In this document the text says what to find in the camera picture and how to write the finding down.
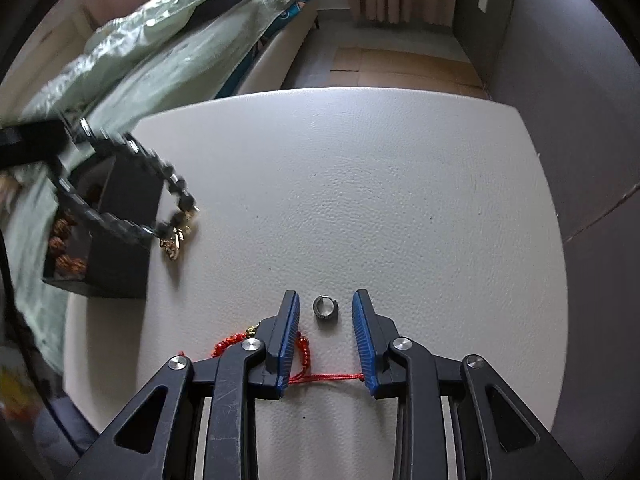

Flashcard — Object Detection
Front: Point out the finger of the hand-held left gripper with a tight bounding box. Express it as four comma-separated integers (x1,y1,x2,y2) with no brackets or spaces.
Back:
0,119,71,168

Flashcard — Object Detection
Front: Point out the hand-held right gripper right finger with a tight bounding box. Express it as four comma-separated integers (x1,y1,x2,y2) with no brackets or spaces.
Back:
351,289,586,480

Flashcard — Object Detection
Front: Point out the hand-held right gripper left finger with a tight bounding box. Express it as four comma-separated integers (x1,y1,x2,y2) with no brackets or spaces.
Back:
65,290,301,480

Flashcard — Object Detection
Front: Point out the red string bracelet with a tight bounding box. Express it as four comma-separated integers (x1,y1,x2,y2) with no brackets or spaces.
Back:
209,326,368,391

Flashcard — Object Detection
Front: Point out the silver ring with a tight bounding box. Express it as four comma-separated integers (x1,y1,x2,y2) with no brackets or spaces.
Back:
312,295,340,320

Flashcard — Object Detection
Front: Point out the brown wooden bead bracelet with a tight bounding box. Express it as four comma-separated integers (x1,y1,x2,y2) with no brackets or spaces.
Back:
47,214,89,277

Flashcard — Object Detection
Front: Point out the black bead bracelet gold charm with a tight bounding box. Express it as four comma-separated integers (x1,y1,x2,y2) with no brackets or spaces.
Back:
52,117,201,263

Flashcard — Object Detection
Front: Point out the black gift box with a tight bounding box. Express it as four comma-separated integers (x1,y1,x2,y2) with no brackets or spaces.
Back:
42,147,161,301

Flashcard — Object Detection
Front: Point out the grey leather side table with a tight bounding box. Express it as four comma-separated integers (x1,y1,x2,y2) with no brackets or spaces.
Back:
62,87,571,480

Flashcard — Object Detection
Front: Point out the pale green quilt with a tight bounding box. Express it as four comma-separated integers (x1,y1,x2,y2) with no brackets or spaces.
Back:
82,0,282,58

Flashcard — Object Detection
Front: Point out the black cloth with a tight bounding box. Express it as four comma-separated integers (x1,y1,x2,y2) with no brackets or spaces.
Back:
185,0,251,24

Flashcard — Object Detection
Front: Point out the cream upholstered bed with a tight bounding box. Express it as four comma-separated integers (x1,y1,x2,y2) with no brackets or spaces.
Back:
232,0,321,97

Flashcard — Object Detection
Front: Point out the flat cardboard sheet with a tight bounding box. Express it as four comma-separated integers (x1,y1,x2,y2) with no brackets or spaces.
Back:
330,45,488,99

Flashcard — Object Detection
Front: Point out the blue cartoon printed sheet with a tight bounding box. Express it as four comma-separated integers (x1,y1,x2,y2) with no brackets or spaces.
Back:
260,0,319,52

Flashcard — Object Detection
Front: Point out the grey wardrobe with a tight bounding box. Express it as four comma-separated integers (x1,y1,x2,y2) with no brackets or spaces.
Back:
487,0,640,243

